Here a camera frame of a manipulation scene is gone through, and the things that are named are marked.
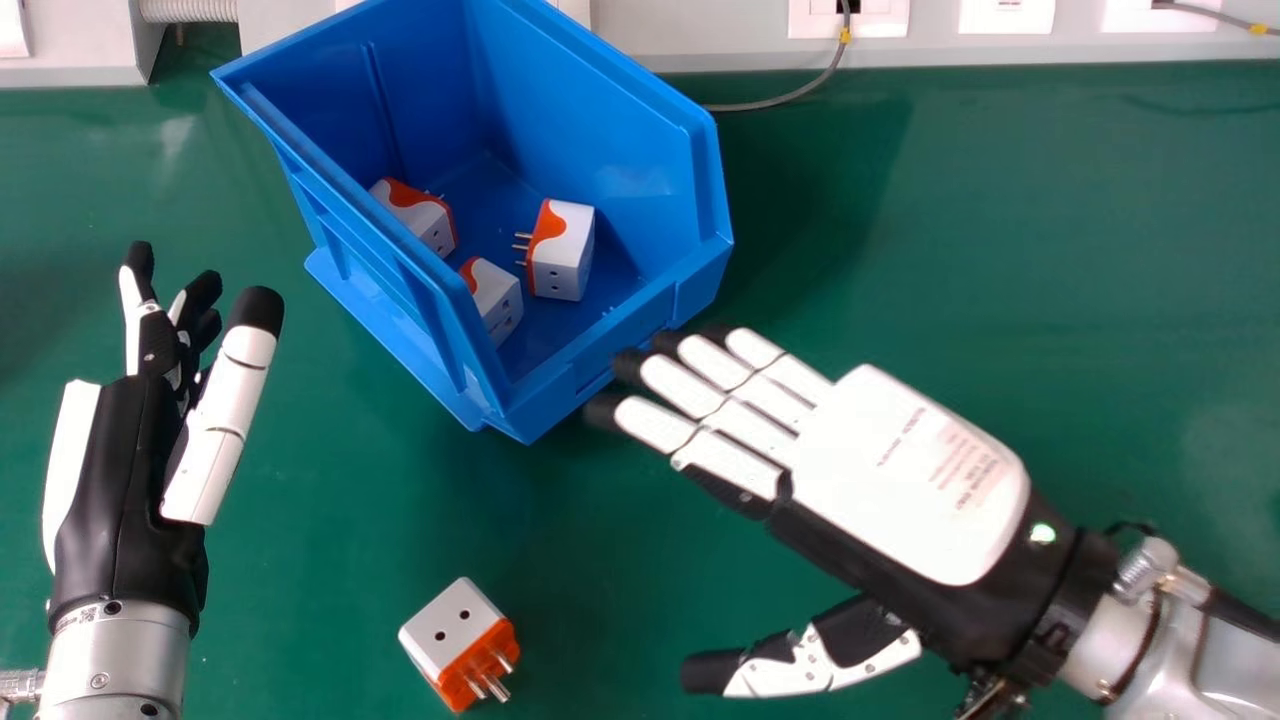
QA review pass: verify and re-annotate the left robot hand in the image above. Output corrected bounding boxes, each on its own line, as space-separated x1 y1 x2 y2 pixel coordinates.
41 240 286 637

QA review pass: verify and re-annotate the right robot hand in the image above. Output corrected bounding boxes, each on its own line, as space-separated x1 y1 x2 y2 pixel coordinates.
583 325 1121 699

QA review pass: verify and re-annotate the white-and-orange plug adapter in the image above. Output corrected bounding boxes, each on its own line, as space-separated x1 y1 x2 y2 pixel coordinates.
458 256 525 348
512 198 597 302
368 178 459 259
397 577 521 714

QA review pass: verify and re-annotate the blue plastic bin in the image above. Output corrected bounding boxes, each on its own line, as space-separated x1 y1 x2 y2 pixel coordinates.
210 0 735 445

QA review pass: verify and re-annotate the grey cable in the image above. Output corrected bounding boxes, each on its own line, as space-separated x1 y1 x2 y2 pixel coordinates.
700 0 854 113
1150 0 1280 39

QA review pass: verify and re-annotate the grey corrugated hose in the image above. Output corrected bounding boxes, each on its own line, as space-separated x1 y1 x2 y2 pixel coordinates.
138 0 241 25

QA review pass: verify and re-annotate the white wall socket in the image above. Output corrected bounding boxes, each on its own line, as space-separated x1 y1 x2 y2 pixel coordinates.
958 0 1056 36
787 0 911 40

